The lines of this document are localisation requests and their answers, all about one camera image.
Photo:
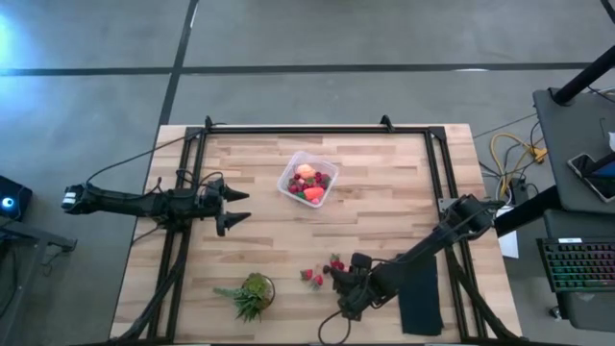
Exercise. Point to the black frame clamp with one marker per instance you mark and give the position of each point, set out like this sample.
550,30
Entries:
386,121
208,121

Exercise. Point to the silver bracket plate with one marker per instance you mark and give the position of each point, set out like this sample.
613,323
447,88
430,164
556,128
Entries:
443,204

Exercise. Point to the orange toy carrot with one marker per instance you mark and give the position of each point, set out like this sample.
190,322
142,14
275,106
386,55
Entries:
313,193

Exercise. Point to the succulent plant in black bowl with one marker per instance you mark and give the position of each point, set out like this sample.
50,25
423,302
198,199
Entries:
254,293

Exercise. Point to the grey metal stand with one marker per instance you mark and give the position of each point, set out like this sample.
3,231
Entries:
29,238

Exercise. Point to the backlit rainbow keyboard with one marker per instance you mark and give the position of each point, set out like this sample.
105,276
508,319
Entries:
579,264

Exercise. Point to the orange toy peach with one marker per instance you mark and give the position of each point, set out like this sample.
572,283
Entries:
305,171

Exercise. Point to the black aluminium table frame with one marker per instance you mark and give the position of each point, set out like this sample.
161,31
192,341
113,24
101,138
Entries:
312,130

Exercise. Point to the dark folded cloth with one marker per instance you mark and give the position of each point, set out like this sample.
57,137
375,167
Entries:
423,312

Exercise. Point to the grey side table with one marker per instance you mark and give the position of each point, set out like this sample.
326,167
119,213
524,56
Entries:
567,144

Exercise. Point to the white paper sheet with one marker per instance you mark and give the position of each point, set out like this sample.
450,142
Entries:
509,245

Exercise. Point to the black round pole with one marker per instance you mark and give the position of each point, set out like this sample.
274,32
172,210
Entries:
583,77

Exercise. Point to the clear plastic tupperware container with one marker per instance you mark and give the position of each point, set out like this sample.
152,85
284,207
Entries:
283,180

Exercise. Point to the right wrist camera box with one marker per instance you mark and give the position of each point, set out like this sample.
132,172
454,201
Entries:
361,261

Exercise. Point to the black box with blue light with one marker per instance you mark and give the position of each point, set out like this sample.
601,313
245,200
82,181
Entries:
12,199

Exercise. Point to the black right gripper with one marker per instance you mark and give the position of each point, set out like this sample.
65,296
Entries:
360,293

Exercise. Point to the tablet with white rim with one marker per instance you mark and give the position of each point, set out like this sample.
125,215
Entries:
588,175

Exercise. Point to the grey chair seat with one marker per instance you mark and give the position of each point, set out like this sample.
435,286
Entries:
588,310

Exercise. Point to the black diagonal bar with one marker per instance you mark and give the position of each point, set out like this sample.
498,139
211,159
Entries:
528,209

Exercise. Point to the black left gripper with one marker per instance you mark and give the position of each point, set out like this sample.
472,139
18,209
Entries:
209,199

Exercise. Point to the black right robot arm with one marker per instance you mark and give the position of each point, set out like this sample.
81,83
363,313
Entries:
432,240

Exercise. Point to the dark toy blackberry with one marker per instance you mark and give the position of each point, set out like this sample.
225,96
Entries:
326,269

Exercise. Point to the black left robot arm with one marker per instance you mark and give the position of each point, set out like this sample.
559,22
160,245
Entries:
134,206

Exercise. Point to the black power strip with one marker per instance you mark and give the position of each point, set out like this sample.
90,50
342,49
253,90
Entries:
518,190

